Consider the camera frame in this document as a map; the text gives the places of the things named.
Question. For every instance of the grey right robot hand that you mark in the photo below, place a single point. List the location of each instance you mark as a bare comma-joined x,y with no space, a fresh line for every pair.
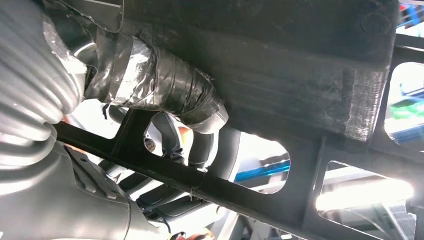
159,76

